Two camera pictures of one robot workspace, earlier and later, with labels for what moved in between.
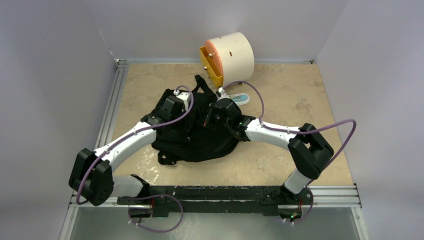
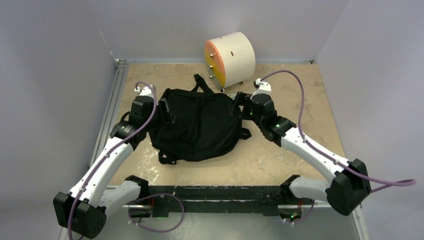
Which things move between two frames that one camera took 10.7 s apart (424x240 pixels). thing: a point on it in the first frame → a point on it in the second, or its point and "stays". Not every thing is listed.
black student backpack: [189, 140] stays
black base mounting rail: [266, 199] stays
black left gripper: [182, 111] → [167, 117]
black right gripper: [212, 109] → [242, 99]
